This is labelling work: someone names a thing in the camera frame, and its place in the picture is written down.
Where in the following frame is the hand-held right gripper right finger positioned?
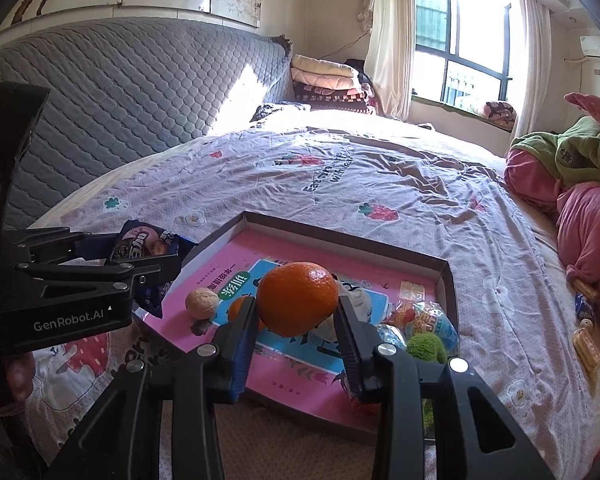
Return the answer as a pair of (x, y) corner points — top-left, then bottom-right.
(336, 295), (556, 480)

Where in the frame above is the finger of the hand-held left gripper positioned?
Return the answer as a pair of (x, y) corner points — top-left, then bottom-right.
(17, 255), (182, 306)
(2, 227), (115, 267)

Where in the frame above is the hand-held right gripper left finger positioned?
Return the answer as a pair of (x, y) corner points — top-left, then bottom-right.
(45, 296), (261, 480)

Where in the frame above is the small orange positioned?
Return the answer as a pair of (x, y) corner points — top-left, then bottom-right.
(227, 296), (261, 331)

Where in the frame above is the blue cookie packet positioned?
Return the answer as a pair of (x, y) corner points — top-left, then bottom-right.
(107, 220), (198, 318)

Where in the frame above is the white mesh bag black cord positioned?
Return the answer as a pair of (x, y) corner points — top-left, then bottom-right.
(312, 282), (376, 346)

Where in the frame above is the snack bag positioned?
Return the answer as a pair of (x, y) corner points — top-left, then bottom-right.
(380, 302), (416, 346)

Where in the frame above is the green fuzzy ring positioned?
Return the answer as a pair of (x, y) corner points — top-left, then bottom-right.
(405, 332), (448, 431)

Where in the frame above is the large orange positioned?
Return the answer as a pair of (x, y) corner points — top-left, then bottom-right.
(256, 261), (340, 338)

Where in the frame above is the toy egg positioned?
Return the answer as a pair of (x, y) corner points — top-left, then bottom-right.
(405, 301), (459, 356)

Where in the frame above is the pink shallow cardboard box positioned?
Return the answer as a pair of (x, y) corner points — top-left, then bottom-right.
(132, 211), (458, 443)

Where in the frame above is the person's left hand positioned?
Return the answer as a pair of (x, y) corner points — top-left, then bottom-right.
(6, 355), (37, 401)

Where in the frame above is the pink picture book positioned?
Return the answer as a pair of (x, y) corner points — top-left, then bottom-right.
(145, 227), (438, 433)

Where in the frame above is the grey quilted headboard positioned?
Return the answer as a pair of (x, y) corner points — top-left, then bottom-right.
(0, 16), (293, 231)

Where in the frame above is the large yellow snack packet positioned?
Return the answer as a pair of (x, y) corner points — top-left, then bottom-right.
(572, 327), (600, 376)

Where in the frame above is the small blue snack packet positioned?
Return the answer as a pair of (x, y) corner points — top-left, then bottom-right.
(574, 292), (595, 321)

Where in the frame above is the dark patterned pillow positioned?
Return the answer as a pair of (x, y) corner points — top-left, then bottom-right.
(250, 102), (312, 123)

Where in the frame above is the pink blanket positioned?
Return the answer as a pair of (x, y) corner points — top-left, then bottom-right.
(502, 149), (600, 341)

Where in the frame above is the stack of folded blankets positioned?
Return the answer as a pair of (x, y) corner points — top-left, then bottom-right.
(290, 54), (376, 111)

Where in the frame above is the folded patterned blanket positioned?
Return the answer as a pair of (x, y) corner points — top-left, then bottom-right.
(482, 101), (518, 123)

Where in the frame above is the green blanket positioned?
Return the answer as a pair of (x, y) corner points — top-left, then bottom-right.
(510, 116), (600, 196)

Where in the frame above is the cream curtain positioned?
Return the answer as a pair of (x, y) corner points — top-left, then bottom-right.
(515, 0), (551, 133)
(362, 0), (416, 121)

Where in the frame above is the pink cushion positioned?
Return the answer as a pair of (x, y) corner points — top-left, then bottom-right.
(564, 92), (600, 133)

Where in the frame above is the dark framed window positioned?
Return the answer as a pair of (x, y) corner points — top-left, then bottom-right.
(412, 0), (523, 111)

